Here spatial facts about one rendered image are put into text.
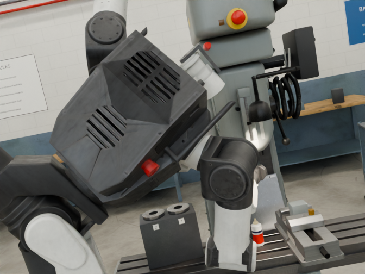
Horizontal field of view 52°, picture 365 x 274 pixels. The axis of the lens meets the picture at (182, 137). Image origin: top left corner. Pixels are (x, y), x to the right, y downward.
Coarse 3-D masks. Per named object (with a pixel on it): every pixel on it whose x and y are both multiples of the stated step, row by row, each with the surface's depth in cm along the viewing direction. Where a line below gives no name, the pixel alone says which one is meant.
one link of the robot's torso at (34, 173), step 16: (0, 160) 77; (16, 160) 79; (32, 160) 80; (48, 160) 80; (0, 176) 75; (16, 176) 76; (32, 176) 77; (48, 176) 78; (64, 176) 79; (0, 192) 75; (16, 192) 76; (32, 192) 77; (48, 192) 78; (64, 192) 79; (80, 192) 80; (0, 208) 77; (16, 208) 77; (80, 208) 80; (96, 208) 81
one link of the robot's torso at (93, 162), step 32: (128, 64) 73; (160, 64) 73; (96, 96) 73; (128, 96) 72; (160, 96) 71; (192, 96) 70; (64, 128) 75; (96, 128) 73; (128, 128) 71; (160, 128) 70; (192, 128) 81; (64, 160) 81; (96, 160) 72; (128, 160) 71; (160, 160) 79; (192, 160) 83; (96, 192) 78; (128, 192) 78
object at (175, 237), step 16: (176, 208) 149; (192, 208) 146; (144, 224) 140; (160, 224) 141; (176, 224) 142; (192, 224) 142; (144, 240) 141; (160, 240) 142; (176, 240) 142; (192, 240) 143; (160, 256) 143; (176, 256) 143; (192, 256) 144
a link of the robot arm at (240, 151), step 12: (228, 144) 87; (240, 144) 85; (228, 156) 79; (240, 156) 80; (252, 156) 84; (252, 168) 81; (252, 180) 84; (252, 192) 85; (228, 204) 84; (240, 204) 84
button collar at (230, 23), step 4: (236, 8) 108; (240, 8) 108; (232, 12) 108; (244, 12) 108; (228, 16) 108; (228, 20) 108; (244, 20) 108; (228, 24) 109; (232, 24) 109; (236, 24) 109; (240, 24) 109; (244, 24) 109; (232, 28) 110; (236, 28) 109; (240, 28) 109
